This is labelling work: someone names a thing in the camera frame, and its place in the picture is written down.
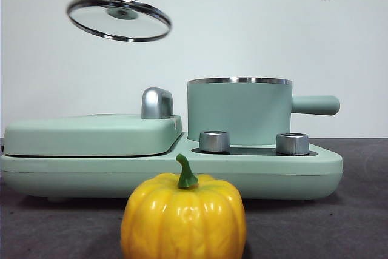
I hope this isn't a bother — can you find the glass lid with green knob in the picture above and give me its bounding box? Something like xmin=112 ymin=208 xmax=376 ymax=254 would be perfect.
xmin=66 ymin=0 xmax=172 ymax=43

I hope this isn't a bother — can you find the yellow toy pumpkin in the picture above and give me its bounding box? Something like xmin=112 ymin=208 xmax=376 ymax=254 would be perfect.
xmin=120 ymin=153 xmax=247 ymax=259

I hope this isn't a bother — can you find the silver control knob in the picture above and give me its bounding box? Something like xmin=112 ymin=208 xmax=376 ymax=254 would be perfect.
xmin=198 ymin=130 xmax=230 ymax=153
xmin=275 ymin=132 xmax=310 ymax=155

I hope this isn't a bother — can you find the mint green cooker base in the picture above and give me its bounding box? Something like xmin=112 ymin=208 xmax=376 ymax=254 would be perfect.
xmin=0 ymin=133 xmax=344 ymax=204

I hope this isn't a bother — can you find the mint green cover, silver handle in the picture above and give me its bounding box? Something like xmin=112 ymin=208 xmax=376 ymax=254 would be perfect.
xmin=2 ymin=87 xmax=183 ymax=158

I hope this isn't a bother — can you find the mint green pot with handle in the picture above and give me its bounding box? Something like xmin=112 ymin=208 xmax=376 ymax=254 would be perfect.
xmin=186 ymin=76 xmax=341 ymax=147

